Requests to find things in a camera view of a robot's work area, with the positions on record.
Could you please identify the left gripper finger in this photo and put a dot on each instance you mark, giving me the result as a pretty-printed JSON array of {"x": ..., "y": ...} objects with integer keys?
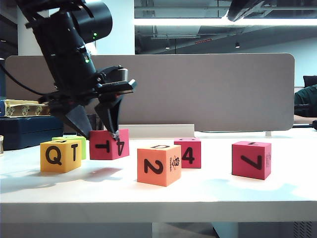
[
  {"x": 110, "y": 114},
  {"x": 79, "y": 121}
]

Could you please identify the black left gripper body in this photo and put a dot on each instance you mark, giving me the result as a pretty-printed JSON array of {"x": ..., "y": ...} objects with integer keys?
[{"x": 74, "y": 99}]

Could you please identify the pink foam block T 4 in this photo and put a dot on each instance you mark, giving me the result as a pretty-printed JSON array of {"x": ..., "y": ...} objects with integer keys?
[{"x": 104, "y": 148}]

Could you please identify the yellow foam block Q T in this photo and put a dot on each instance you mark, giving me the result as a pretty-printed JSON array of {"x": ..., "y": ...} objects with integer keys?
[{"x": 56, "y": 156}]

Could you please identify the orange foam block 2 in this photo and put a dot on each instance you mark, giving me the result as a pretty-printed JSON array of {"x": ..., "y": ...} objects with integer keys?
[{"x": 153, "y": 166}]

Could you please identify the pink foam block 4 5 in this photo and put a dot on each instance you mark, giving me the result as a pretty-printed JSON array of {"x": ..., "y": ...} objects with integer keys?
[{"x": 190, "y": 155}]

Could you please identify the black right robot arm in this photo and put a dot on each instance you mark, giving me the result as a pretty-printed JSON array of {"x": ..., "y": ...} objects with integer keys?
[{"x": 244, "y": 8}]

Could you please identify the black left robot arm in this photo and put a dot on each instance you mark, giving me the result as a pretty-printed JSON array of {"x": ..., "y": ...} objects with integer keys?
[{"x": 69, "y": 57}]

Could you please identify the black mug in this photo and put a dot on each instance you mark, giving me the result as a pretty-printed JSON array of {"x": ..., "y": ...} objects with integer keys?
[{"x": 94, "y": 122}]

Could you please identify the green foam block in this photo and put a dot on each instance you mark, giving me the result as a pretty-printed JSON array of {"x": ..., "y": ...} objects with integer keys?
[{"x": 83, "y": 148}]

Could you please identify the dark blue case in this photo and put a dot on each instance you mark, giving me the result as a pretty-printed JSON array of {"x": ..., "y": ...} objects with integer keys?
[{"x": 29, "y": 131}]

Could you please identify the gold ornate box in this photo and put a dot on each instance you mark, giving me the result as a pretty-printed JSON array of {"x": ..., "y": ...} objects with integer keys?
[{"x": 24, "y": 109}]

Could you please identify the paper sign on pillar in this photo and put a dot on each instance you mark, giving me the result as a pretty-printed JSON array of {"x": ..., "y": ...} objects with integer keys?
[{"x": 93, "y": 50}]

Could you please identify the grey desk partition panel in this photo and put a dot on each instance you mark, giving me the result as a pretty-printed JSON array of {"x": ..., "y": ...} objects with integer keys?
[{"x": 198, "y": 91}]

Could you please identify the red ceiling sign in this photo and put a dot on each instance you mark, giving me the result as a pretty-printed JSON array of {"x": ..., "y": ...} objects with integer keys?
[{"x": 203, "y": 41}]

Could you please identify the ceiling spotlight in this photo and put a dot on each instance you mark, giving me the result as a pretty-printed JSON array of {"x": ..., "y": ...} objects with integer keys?
[{"x": 237, "y": 45}]

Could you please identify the pink foam block 7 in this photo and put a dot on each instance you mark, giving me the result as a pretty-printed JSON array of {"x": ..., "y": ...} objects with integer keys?
[{"x": 249, "y": 161}]

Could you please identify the white partition foot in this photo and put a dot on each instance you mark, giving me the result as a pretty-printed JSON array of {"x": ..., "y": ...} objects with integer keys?
[{"x": 268, "y": 134}]

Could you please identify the white table leg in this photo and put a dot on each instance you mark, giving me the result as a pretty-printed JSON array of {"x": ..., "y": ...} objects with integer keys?
[{"x": 225, "y": 230}]

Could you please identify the person in dark green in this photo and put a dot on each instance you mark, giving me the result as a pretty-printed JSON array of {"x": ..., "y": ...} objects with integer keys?
[{"x": 305, "y": 100}]

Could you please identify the black chair headrest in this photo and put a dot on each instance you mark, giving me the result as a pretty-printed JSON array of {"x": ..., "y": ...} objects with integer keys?
[{"x": 310, "y": 80}]

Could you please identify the black round object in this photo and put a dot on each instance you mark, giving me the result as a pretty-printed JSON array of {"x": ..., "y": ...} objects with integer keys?
[{"x": 315, "y": 125}]

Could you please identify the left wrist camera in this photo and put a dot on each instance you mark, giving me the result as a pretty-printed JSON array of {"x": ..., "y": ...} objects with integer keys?
[{"x": 119, "y": 74}]

